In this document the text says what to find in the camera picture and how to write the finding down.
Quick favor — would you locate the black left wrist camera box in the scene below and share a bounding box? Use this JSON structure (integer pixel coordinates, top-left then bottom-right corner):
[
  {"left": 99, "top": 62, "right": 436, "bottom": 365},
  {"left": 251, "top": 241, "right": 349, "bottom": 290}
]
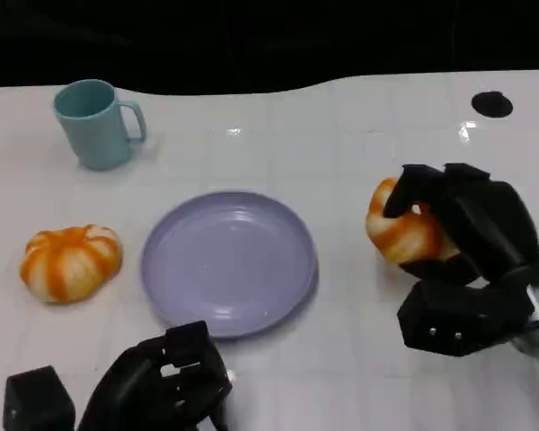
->
[{"left": 2, "top": 365, "right": 78, "bottom": 431}]

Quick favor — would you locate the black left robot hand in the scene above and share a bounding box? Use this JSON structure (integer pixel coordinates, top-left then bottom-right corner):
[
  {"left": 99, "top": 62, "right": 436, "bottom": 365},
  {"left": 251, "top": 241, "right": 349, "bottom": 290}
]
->
[{"left": 75, "top": 320, "right": 233, "bottom": 431}]

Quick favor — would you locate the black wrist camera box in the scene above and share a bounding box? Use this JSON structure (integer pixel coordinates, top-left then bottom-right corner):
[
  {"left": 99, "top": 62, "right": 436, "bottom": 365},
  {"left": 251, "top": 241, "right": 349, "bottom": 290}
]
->
[
  {"left": 2, "top": 365, "right": 78, "bottom": 431},
  {"left": 396, "top": 264, "right": 536, "bottom": 358}
]

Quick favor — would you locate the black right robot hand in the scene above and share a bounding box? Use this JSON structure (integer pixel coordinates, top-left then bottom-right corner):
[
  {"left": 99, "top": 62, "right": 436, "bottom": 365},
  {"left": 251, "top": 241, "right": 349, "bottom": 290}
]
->
[{"left": 382, "top": 163, "right": 539, "bottom": 286}]

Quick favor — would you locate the orange and white bread roll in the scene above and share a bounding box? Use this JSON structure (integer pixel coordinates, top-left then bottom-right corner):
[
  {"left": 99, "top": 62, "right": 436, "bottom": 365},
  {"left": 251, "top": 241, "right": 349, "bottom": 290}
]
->
[
  {"left": 366, "top": 177, "right": 460, "bottom": 265},
  {"left": 19, "top": 224, "right": 123, "bottom": 304}
]

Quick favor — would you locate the black round table grommet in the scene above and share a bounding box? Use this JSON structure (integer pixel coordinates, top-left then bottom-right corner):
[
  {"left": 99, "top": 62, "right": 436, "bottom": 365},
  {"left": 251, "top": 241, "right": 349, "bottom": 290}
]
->
[{"left": 471, "top": 91, "right": 514, "bottom": 119}]

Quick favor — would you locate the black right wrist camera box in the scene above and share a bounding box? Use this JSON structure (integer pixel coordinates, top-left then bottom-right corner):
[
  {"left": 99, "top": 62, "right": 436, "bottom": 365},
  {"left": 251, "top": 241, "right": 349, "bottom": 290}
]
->
[{"left": 396, "top": 264, "right": 536, "bottom": 358}]

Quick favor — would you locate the lilac plate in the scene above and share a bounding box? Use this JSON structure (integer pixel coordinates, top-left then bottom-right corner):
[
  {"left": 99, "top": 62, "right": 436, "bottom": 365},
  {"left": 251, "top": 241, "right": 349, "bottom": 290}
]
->
[{"left": 139, "top": 191, "right": 320, "bottom": 339}]

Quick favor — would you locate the pale green mug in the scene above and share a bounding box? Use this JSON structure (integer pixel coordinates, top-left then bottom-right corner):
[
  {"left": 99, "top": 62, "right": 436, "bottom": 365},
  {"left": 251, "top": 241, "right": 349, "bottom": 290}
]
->
[{"left": 52, "top": 79, "right": 148, "bottom": 172}]

